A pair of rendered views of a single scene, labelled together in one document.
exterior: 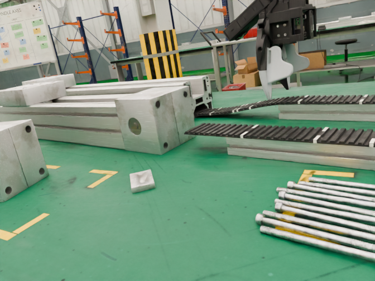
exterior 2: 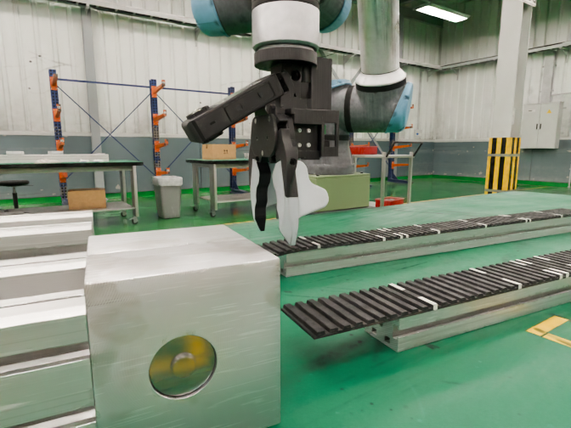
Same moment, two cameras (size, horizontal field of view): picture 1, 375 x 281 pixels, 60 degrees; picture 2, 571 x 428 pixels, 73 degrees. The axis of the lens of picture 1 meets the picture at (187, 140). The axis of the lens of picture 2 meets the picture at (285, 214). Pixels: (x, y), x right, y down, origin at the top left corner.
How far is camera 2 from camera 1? 48 cm
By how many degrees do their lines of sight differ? 65
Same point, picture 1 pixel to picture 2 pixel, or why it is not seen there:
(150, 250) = not seen: outside the picture
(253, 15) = (256, 105)
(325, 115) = (346, 260)
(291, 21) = (317, 127)
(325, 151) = (519, 298)
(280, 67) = (312, 194)
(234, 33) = (215, 128)
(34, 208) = not seen: outside the picture
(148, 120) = (257, 329)
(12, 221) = not seen: outside the picture
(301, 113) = (313, 262)
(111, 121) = (32, 388)
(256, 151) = (445, 327)
